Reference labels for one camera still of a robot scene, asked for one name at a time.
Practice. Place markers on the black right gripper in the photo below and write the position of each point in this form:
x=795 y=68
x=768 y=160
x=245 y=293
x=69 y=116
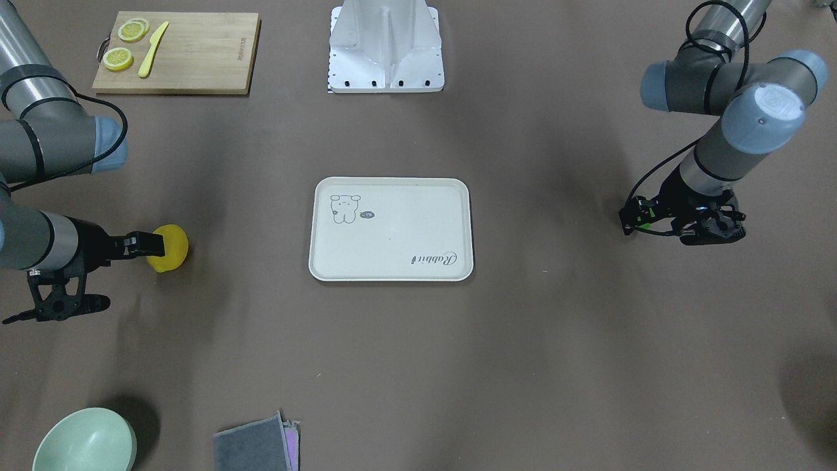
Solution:
x=89 y=245

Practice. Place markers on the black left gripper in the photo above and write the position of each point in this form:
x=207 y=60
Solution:
x=672 y=196

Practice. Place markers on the yellow lemon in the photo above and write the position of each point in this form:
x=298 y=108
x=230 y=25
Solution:
x=175 y=245

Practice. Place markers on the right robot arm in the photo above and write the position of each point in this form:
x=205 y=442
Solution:
x=50 y=136

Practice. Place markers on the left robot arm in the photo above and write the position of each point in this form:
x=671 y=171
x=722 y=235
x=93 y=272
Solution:
x=759 y=109

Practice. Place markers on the cream rabbit tray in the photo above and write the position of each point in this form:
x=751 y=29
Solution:
x=391 y=229

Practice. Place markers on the mint green bowl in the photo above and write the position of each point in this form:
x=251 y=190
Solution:
x=89 y=439

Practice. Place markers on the bamboo cutting board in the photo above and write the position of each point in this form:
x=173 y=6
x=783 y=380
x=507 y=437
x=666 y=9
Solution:
x=200 y=53

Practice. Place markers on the yellow plastic knife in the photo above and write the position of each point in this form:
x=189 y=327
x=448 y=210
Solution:
x=154 y=42

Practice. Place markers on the lemon slice far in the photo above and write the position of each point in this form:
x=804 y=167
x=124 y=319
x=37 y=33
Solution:
x=133 y=30

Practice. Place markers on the grey folded cloth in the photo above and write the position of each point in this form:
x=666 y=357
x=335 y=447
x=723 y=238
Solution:
x=268 y=444

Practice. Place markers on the lemon slice near handle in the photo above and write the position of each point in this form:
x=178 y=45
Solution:
x=117 y=59

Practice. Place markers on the white pedestal column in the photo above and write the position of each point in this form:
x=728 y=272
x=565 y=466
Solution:
x=385 y=47

